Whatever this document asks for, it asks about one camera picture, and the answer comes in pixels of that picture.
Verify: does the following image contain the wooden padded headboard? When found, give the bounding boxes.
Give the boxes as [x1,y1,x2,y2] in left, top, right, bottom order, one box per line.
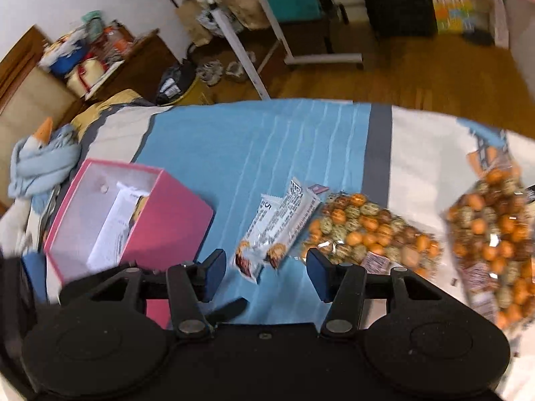
[0,25,83,212]

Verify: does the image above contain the goose plush toy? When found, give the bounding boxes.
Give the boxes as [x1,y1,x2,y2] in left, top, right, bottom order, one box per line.
[1,118,53,258]

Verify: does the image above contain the pink cardboard box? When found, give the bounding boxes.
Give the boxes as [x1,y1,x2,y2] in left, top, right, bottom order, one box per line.
[42,157,216,330]

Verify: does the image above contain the black cracker pack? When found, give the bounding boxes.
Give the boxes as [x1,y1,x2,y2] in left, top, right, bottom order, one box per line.
[131,196,149,224]

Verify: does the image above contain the colourful gift bag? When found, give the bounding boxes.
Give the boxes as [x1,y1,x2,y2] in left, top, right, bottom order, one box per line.
[433,0,475,34]

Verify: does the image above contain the cream box with red ribbon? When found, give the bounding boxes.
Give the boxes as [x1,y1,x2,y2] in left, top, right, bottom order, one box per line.
[66,57,108,98]

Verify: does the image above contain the pair of sneakers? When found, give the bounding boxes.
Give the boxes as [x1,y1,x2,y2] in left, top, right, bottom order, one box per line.
[196,59,247,87]

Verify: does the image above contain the quail egg bag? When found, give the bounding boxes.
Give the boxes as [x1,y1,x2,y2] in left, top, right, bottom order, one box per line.
[443,149,535,330]
[299,192,442,280]

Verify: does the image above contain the brown paper bag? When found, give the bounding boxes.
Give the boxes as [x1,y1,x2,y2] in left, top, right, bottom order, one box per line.
[175,0,213,47]

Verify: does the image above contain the printed paper sheet in box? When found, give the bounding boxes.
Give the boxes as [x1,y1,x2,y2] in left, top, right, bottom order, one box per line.
[86,183,149,272]

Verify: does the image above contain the black bag on floor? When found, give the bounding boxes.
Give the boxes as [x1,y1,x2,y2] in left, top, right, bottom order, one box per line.
[155,61,196,106]

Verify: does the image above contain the dark wooden nightstand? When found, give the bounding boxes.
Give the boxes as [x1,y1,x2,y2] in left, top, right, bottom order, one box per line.
[85,29,179,103]

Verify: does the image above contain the blue basket with white stuffing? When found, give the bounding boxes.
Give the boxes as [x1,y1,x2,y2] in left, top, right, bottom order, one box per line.
[38,36,88,77]

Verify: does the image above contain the bed quilt blue white orange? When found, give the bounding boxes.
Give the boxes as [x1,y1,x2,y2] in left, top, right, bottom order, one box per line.
[1,99,534,400]

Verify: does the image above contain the orange drink bottle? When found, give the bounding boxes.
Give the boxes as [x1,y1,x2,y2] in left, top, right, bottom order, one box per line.
[104,26,131,56]

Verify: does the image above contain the black suitcase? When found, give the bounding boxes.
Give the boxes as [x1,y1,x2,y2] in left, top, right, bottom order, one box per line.
[364,0,437,40]

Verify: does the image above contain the white snack bar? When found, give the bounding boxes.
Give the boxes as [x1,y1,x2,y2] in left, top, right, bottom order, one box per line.
[260,177,320,270]
[231,194,288,284]

